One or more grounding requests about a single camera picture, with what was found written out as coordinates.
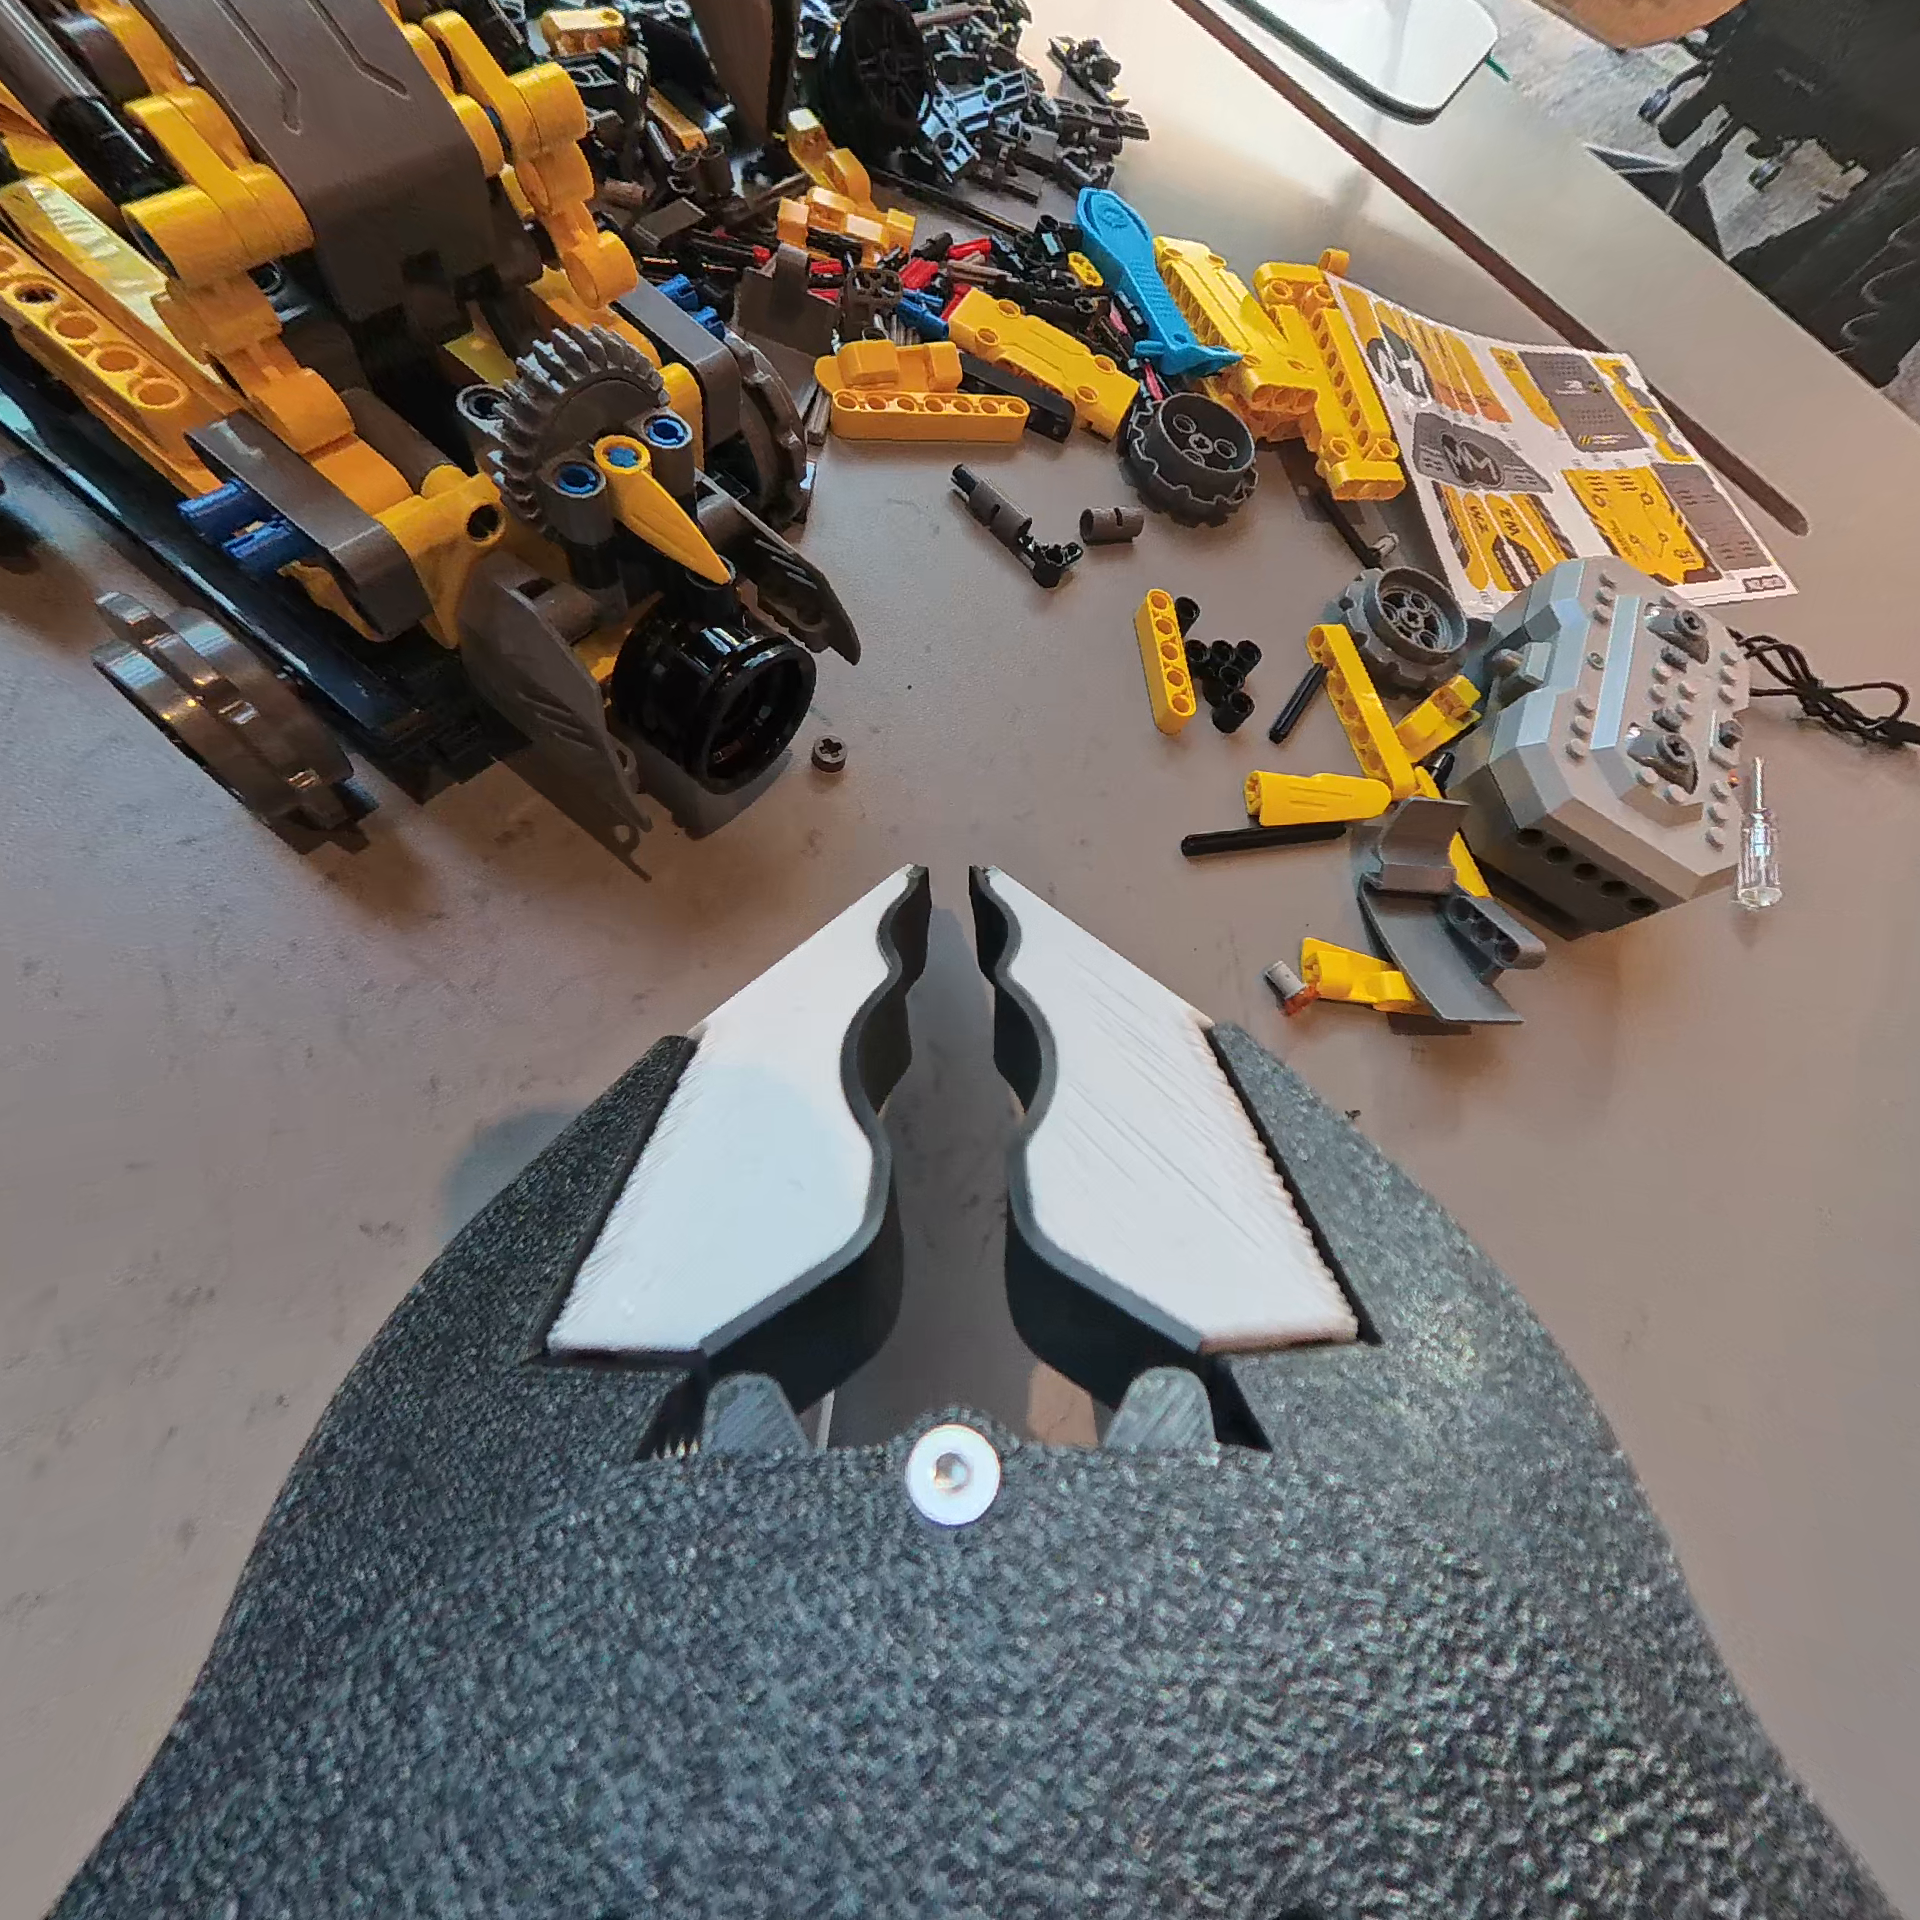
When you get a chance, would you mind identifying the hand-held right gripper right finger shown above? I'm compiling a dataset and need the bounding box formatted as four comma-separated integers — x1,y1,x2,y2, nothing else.
964,863,1358,1350

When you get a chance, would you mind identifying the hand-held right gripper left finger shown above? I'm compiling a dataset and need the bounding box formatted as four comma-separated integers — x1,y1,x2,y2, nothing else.
547,863,930,1359

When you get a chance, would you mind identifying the grey desk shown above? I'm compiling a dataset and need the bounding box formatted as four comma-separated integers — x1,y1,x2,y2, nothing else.
0,0,1920,1844

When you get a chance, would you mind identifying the yellow piece with orange tip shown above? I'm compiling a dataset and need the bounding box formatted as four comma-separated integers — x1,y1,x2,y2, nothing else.
1268,939,1425,1011

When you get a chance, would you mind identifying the grey curved panel piece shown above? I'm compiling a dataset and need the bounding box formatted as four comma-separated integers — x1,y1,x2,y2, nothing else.
1354,797,1548,1028

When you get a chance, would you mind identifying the yellow wedge panel piece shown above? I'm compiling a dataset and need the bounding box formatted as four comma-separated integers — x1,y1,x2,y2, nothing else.
1239,768,1394,827

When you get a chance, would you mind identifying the long yellow holed beam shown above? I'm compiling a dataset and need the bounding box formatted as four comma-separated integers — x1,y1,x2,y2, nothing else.
1305,620,1418,797

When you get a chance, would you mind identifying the cluster of black connectors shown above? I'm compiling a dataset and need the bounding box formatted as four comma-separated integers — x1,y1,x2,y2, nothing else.
1176,595,1261,730

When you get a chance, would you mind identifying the short yellow holed beam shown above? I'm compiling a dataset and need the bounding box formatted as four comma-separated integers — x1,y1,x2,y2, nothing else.
1136,590,1202,734

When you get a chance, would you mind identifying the yellow angled brick piece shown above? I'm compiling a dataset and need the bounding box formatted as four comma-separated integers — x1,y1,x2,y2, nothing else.
1394,674,1488,759

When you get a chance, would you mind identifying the grey toy control hub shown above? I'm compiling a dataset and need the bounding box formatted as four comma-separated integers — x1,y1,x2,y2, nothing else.
1450,556,1755,939

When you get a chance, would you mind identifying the grey toy wheel hub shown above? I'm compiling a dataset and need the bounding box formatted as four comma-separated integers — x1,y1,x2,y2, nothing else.
1340,564,1471,691
1116,392,1261,526

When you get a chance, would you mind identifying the black clip connector piece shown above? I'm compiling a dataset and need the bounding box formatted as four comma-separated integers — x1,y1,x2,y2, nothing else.
947,461,1082,590

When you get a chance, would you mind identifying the yellow grey sticker sheet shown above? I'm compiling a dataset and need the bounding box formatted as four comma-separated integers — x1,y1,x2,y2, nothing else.
1327,278,1799,616

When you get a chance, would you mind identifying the blue brick separator tool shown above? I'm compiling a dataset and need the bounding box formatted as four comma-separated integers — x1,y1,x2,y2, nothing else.
1077,187,1246,376

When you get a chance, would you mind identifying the pile of loose brick parts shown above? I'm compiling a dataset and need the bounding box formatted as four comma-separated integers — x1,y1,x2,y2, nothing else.
602,0,1413,501

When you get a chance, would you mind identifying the yellow toy brick vehicle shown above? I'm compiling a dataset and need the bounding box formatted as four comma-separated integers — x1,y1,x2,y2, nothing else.
0,0,862,878

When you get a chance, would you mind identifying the grey table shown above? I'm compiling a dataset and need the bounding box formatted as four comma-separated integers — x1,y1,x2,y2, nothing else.
1171,0,1920,526

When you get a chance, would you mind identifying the white stand base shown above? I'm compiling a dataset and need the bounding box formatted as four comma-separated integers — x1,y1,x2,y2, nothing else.
1222,0,1505,123

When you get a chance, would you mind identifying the black office chair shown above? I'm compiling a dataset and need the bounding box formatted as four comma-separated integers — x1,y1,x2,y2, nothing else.
1589,0,1920,383

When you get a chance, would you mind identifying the small clear-handled screwdriver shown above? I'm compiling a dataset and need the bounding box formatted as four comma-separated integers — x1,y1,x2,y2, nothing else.
1733,759,1786,910

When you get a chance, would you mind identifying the thin black usb cable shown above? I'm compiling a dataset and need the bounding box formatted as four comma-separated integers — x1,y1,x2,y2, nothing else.
1725,626,1920,742

